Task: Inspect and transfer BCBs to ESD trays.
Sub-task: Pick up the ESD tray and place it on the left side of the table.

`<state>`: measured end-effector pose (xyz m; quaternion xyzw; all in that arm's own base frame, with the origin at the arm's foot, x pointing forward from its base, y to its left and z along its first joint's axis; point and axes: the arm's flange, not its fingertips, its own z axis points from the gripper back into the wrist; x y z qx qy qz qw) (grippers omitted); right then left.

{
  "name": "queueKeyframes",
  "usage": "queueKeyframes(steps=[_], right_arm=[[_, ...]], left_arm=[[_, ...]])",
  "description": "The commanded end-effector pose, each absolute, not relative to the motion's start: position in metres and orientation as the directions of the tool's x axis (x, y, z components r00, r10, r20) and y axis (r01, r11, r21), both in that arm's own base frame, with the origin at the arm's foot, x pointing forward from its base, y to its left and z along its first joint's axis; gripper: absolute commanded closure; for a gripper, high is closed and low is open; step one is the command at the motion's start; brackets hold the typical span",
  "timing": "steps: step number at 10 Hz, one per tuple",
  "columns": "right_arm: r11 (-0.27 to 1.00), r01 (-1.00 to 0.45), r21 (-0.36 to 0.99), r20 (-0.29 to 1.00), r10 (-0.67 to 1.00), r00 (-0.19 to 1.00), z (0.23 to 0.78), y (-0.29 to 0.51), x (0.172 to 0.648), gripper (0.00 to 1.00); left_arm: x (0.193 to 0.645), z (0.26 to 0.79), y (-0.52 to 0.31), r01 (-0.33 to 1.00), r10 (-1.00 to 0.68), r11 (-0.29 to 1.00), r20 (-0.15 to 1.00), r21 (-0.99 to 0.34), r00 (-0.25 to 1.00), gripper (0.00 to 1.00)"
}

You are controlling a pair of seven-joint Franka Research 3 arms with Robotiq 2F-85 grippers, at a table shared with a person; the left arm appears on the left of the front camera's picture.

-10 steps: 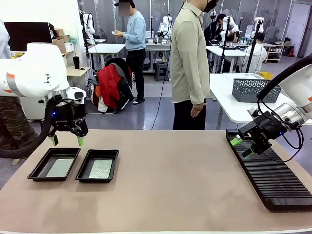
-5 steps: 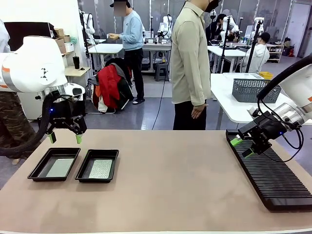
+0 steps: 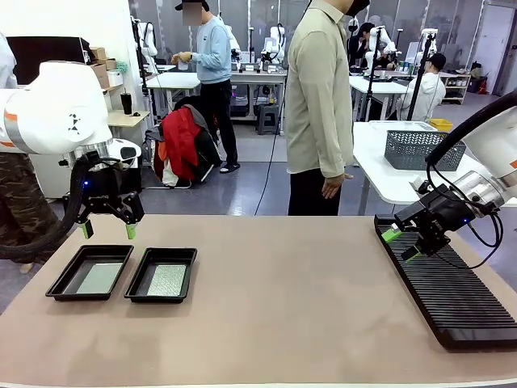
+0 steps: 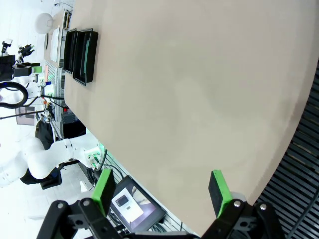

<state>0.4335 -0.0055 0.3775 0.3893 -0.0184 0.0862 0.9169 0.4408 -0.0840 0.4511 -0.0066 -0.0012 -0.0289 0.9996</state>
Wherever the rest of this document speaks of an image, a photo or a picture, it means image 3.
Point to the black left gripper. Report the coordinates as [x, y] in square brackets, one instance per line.
[101, 186]

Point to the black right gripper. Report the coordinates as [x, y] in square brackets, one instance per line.
[446, 212]

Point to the black ESD tray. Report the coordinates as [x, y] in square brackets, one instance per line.
[97, 256]
[169, 256]

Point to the green printed circuit board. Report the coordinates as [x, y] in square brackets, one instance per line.
[166, 280]
[99, 279]

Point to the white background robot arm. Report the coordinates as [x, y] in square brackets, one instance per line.
[276, 44]
[430, 46]
[233, 40]
[387, 40]

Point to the beige sleeved right forearm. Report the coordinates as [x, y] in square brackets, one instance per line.
[337, 153]

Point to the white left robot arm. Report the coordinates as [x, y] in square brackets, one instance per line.
[60, 109]

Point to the person's right hand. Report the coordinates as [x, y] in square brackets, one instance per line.
[335, 185]

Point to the black bag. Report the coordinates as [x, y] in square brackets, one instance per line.
[135, 175]

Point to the white rounded table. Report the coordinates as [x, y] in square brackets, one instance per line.
[387, 182]

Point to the black slotted board rack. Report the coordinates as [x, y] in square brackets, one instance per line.
[456, 299]

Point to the grey plastic mesh basket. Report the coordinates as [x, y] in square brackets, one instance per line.
[408, 147]

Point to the person in camouflage trousers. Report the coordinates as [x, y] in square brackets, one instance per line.
[20, 190]

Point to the small wooden side desk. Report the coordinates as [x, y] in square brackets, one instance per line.
[125, 119]

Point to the yellow plastic bin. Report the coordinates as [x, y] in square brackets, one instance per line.
[441, 124]

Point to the red jacket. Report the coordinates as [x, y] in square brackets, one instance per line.
[179, 141]

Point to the black tumbler with straw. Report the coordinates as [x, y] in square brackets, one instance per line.
[127, 104]

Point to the seated person in white hoodie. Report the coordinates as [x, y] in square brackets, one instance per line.
[428, 93]

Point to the brown cardboard box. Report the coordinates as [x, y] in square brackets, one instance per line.
[102, 69]
[98, 53]
[110, 64]
[105, 82]

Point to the black tripod pole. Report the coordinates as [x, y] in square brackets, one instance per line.
[418, 87]
[141, 68]
[372, 81]

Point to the white storage box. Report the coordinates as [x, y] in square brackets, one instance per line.
[115, 78]

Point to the white workshop table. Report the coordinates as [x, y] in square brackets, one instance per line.
[375, 87]
[258, 77]
[173, 79]

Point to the white storage shelf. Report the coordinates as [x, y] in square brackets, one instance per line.
[454, 83]

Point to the red fire extinguisher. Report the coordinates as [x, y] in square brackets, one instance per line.
[483, 85]

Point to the person in beige shirt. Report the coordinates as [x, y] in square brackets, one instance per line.
[311, 101]

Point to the black computer monitor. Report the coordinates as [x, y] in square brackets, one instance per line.
[40, 48]

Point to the grey plastic stool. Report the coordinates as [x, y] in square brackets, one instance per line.
[267, 119]

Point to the seated person in black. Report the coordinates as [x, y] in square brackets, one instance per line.
[359, 44]

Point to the person in light blue sweatshirt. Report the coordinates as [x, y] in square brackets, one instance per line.
[214, 52]

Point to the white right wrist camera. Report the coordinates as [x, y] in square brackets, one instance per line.
[420, 186]

